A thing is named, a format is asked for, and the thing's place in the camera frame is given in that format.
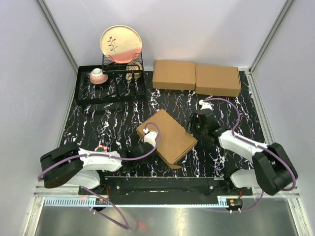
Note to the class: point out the pink patterned bowl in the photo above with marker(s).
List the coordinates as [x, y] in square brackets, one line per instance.
[97, 77]

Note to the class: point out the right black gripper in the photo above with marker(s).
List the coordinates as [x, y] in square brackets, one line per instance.
[192, 120]

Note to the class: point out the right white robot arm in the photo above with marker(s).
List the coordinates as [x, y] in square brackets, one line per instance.
[272, 170]

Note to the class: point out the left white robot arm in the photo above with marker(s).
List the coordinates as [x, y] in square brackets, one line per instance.
[77, 166]

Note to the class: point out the cream pink floral plate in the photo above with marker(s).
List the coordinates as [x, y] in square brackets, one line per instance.
[121, 44]

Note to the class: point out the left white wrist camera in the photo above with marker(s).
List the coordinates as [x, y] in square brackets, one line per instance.
[150, 136]

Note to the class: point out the pink green flower coaster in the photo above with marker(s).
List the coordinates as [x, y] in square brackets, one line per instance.
[101, 148]

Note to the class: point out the black wire tray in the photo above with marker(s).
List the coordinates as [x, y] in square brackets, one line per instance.
[121, 86]

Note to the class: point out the black wire plate rack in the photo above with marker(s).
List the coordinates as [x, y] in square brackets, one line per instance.
[111, 68]

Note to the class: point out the cream ceramic mug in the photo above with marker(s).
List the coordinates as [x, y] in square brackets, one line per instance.
[132, 67]

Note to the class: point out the cardboard box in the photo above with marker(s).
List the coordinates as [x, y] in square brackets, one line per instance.
[217, 80]
[174, 75]
[175, 142]

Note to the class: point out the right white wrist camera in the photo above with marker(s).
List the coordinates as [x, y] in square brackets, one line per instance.
[205, 106]

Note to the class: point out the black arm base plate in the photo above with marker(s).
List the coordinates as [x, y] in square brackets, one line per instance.
[117, 186]

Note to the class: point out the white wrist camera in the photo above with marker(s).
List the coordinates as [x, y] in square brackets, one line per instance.
[150, 136]
[205, 106]

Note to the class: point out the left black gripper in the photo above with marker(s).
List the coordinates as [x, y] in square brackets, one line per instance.
[154, 155]

